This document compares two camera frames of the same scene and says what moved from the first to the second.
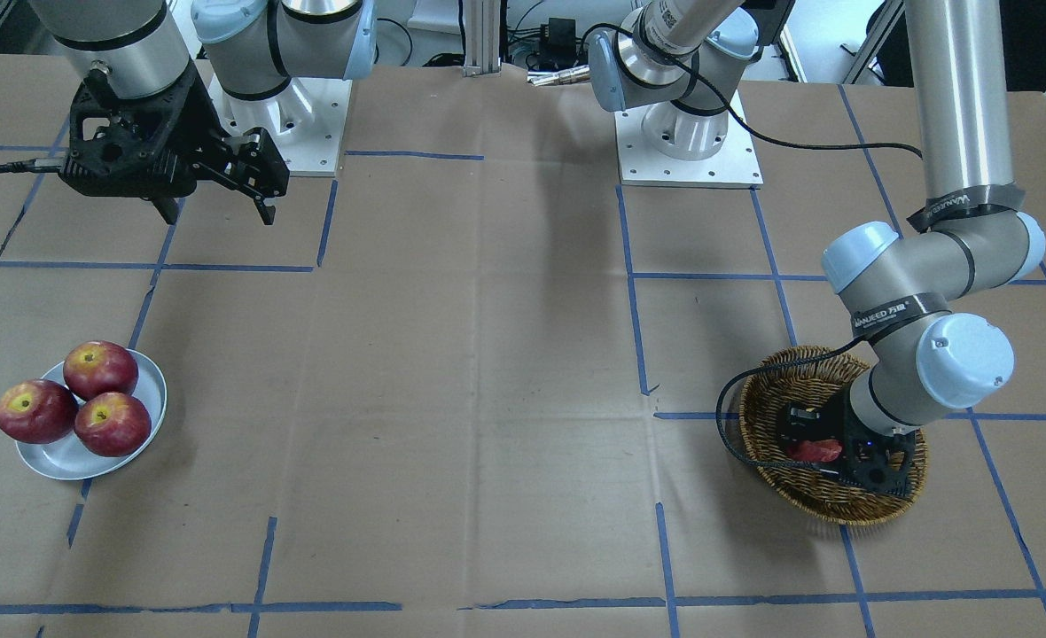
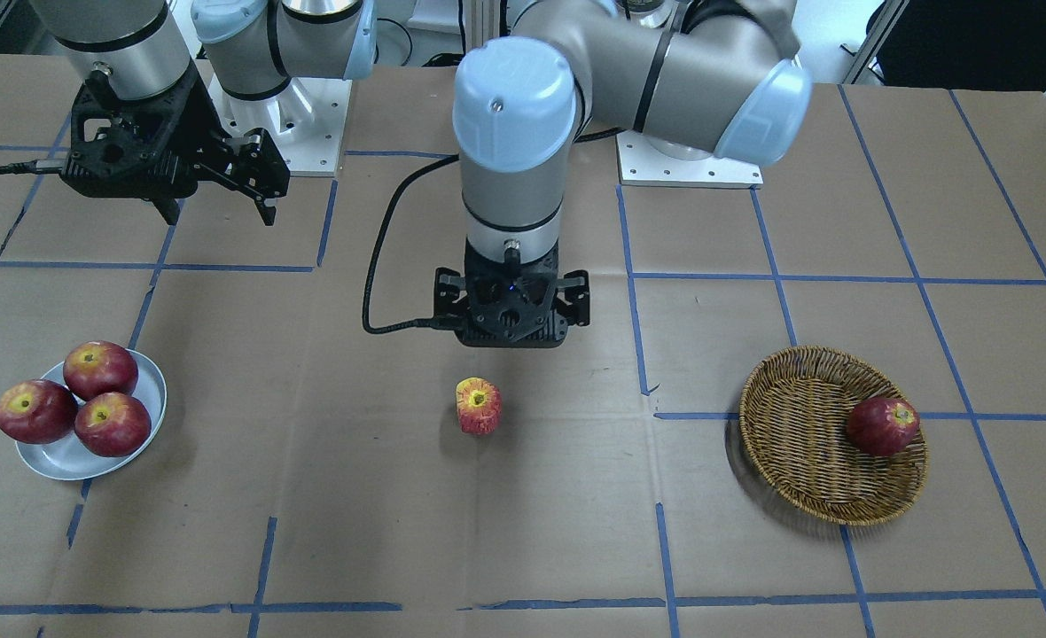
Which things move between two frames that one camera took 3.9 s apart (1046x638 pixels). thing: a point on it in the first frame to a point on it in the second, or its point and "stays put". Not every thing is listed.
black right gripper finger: [167, 207] stays put
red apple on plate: [113, 424] stays put
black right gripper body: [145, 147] stays put
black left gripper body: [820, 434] to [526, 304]
